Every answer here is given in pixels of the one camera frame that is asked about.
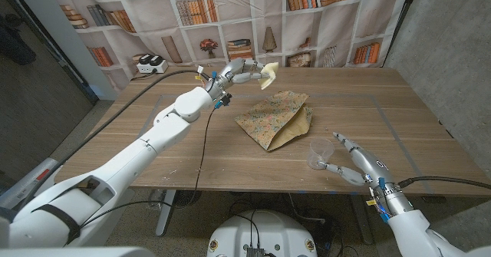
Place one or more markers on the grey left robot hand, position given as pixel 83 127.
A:
pixel 234 73

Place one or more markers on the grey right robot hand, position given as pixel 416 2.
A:
pixel 374 169

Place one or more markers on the yellow sponge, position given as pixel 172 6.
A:
pixel 270 74

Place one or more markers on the clear plastic measuring cup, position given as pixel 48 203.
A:
pixel 320 153

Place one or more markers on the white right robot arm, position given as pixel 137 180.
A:
pixel 414 230

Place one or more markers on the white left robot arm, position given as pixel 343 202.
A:
pixel 153 142

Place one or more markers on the floral paper package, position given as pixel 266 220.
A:
pixel 268 119

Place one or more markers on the printed bookshelf backdrop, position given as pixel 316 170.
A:
pixel 245 30

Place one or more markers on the grey table leg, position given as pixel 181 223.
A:
pixel 362 218
pixel 165 215

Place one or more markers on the white power strip black plugs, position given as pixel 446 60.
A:
pixel 151 66

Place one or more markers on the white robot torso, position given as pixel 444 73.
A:
pixel 268 234

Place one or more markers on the black backdrop stand pole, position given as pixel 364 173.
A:
pixel 403 19

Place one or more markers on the black bag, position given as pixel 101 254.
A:
pixel 15 46

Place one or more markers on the grey wall post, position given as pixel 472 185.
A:
pixel 57 30

